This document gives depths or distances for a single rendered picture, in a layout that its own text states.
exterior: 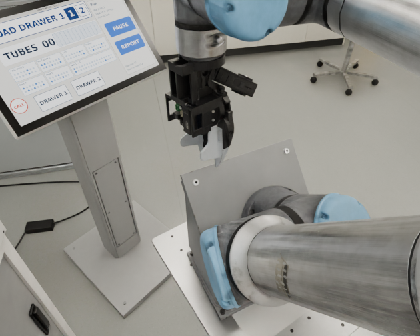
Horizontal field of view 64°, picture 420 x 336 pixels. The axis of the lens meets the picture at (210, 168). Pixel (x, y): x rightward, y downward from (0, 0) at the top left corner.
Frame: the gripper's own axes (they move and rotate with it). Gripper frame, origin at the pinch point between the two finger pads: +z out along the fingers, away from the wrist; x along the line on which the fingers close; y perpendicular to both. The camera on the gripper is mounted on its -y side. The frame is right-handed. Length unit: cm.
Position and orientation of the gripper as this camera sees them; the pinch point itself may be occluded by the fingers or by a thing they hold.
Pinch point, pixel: (213, 154)
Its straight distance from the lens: 64.4
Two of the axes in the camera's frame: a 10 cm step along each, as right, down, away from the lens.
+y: -7.6, 4.1, -5.0
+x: 6.5, 4.7, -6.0
